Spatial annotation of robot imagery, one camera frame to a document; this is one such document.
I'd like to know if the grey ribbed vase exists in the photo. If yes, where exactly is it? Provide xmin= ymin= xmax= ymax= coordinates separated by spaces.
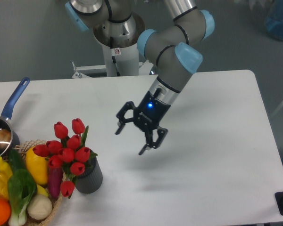
xmin=75 ymin=151 xmax=103 ymax=194

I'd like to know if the yellow squash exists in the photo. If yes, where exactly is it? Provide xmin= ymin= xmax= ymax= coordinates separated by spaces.
xmin=25 ymin=146 xmax=48 ymax=186

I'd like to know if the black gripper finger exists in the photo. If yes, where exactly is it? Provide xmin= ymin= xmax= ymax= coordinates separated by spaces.
xmin=115 ymin=101 xmax=136 ymax=135
xmin=138 ymin=126 xmax=168 ymax=155

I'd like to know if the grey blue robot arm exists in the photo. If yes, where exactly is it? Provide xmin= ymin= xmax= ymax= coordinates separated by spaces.
xmin=65 ymin=0 xmax=215 ymax=150

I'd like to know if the blue handled saucepan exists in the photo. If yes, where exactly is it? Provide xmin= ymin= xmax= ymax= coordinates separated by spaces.
xmin=0 ymin=77 xmax=30 ymax=157

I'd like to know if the dark green cucumber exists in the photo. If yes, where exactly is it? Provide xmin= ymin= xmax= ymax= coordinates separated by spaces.
xmin=8 ymin=149 xmax=26 ymax=173

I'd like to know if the yellow bell pepper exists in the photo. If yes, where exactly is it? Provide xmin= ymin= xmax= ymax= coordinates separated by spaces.
xmin=0 ymin=156 xmax=13 ymax=200

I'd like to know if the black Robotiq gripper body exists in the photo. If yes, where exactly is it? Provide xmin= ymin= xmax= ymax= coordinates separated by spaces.
xmin=133 ymin=90 xmax=171 ymax=132

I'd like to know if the yellow banana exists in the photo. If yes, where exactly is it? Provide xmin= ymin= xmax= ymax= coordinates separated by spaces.
xmin=37 ymin=185 xmax=49 ymax=197

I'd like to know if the woven bamboo basket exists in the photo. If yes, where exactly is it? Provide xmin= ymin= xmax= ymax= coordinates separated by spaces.
xmin=2 ymin=139 xmax=63 ymax=226

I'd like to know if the white garlic bulb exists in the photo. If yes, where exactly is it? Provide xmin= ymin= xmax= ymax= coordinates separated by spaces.
xmin=27 ymin=194 xmax=52 ymax=220

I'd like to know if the blue container in background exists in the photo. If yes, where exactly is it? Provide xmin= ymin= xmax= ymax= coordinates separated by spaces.
xmin=264 ymin=0 xmax=283 ymax=41

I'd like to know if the purple eggplant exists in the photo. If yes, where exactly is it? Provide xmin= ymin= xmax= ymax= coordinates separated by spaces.
xmin=48 ymin=168 xmax=63 ymax=199

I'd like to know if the red tulip bouquet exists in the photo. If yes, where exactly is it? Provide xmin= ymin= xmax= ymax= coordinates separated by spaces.
xmin=33 ymin=118 xmax=92 ymax=198

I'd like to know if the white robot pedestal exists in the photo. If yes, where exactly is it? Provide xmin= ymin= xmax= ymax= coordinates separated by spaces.
xmin=72 ymin=12 xmax=153 ymax=78

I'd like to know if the green bok choy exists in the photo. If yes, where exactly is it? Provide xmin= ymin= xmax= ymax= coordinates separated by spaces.
xmin=8 ymin=169 xmax=37 ymax=226

